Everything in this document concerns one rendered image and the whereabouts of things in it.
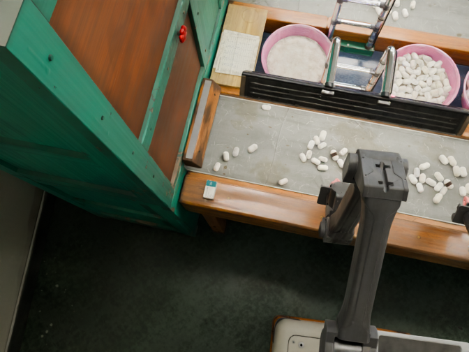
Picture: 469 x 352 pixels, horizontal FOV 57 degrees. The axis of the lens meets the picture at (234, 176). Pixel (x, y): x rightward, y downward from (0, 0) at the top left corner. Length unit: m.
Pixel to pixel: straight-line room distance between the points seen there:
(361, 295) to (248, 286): 1.37
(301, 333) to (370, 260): 1.13
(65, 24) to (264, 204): 0.97
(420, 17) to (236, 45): 0.70
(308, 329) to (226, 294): 0.47
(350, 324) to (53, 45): 0.70
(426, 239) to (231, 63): 0.89
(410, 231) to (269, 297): 0.91
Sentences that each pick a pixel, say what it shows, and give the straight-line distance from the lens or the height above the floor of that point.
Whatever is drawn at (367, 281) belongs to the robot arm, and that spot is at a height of 1.36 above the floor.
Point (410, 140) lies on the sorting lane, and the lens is 1.63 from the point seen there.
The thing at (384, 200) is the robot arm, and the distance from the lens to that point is 0.79.
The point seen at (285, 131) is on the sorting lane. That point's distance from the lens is 1.56.
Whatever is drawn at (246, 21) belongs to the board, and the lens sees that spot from 1.72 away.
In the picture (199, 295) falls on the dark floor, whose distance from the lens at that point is 2.21.
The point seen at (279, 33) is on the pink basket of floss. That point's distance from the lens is 1.72.
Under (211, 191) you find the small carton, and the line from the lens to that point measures 1.45.
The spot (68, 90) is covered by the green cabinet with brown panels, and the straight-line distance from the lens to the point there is 0.67.
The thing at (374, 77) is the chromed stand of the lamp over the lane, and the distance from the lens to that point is 1.46.
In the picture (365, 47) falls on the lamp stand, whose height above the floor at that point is 0.72.
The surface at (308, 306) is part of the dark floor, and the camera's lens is 2.21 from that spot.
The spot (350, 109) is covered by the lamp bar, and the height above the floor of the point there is 1.07.
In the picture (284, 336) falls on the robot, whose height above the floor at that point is 0.28.
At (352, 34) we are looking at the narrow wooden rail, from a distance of 1.75.
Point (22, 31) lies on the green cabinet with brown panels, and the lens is 0.57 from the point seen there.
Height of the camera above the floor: 2.20
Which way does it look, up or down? 75 degrees down
